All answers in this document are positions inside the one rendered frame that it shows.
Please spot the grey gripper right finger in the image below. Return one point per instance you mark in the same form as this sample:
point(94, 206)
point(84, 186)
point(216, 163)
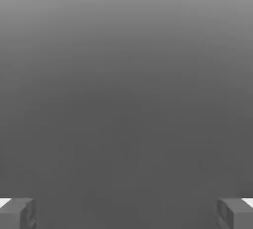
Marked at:
point(239, 215)

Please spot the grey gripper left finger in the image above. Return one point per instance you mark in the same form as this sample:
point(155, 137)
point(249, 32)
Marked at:
point(13, 215)

